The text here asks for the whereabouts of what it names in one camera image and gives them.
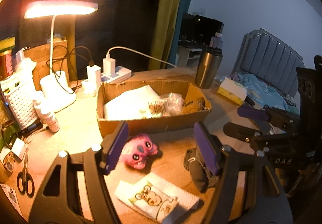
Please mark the yellow tissue pack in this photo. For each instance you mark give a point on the yellow tissue pack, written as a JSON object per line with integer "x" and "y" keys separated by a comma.
{"x": 233, "y": 91}

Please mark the grey bed headboard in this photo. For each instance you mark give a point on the grey bed headboard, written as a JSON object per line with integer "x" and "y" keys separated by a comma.
{"x": 271, "y": 60}

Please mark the pink plush toy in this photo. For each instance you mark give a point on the pink plush toy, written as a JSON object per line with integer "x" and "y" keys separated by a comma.
{"x": 136, "y": 151}

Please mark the red lidded jar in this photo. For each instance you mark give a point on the red lidded jar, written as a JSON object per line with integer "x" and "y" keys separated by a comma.
{"x": 6, "y": 68}

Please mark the white towel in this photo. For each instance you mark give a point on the white towel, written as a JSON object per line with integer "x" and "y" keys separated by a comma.
{"x": 131, "y": 105}

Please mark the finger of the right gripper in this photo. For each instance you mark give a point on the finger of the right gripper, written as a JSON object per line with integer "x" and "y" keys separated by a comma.
{"x": 243, "y": 134}
{"x": 277, "y": 117}

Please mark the white charger with black cable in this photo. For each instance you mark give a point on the white charger with black cable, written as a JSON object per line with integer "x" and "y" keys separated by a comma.
{"x": 93, "y": 81}

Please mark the black scissors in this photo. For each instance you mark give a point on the black scissors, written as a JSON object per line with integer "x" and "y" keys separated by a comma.
{"x": 24, "y": 179}

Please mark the cartoon print white cloth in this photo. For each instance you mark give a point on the cartoon print white cloth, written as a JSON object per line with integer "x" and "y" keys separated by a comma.
{"x": 156, "y": 198}

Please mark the steel travel mug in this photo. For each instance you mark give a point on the steel travel mug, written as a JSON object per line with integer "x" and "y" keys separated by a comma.
{"x": 208, "y": 66}

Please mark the clear water bottle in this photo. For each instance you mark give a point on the clear water bottle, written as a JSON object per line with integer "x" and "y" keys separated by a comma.
{"x": 216, "y": 41}

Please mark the white power strip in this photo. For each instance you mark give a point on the white power strip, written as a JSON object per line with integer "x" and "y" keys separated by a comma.
{"x": 121, "y": 74}

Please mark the blue blanket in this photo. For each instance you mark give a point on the blue blanket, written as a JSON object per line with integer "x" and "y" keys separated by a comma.
{"x": 261, "y": 93}

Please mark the clear plastic bag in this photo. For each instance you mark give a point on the clear plastic bag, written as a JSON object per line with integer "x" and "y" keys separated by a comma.
{"x": 173, "y": 104}

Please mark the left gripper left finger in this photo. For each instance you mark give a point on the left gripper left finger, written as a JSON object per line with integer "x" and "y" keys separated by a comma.
{"x": 58, "y": 197}

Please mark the white woven basket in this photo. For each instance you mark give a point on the white woven basket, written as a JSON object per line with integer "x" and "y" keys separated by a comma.
{"x": 18, "y": 90}

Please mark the small white bottle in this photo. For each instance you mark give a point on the small white bottle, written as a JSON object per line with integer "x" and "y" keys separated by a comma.
{"x": 50, "y": 119}

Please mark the black computer monitor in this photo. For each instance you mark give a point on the black computer monitor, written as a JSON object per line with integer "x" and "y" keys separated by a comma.
{"x": 199, "y": 30}

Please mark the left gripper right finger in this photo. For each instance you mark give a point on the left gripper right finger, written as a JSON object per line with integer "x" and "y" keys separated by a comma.
{"x": 264, "y": 198}

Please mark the yellow curtain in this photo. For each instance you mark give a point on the yellow curtain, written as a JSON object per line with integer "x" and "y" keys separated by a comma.
{"x": 137, "y": 33}

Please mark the brown cardboard carton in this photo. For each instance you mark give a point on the brown cardboard carton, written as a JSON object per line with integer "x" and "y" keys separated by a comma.
{"x": 41, "y": 55}

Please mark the brown cardboard box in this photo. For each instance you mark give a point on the brown cardboard box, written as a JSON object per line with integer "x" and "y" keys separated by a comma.
{"x": 161, "y": 121}

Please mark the grey dotted glove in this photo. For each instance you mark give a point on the grey dotted glove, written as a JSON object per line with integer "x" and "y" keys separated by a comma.
{"x": 201, "y": 176}

